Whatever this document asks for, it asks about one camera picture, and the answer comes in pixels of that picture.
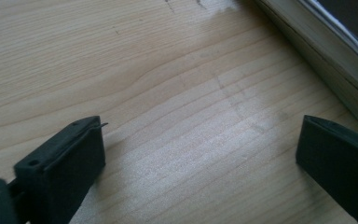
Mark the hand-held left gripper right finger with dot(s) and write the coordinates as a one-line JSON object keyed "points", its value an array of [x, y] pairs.
{"points": [[341, 168]]}

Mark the purple cover magazine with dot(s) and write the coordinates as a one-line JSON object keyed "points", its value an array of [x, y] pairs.
{"points": [[338, 82]]}

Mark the dark red cover magazine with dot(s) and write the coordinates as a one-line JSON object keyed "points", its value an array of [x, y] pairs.
{"points": [[338, 49]]}

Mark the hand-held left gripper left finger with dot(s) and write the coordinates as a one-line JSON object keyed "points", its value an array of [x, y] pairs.
{"points": [[62, 174]]}

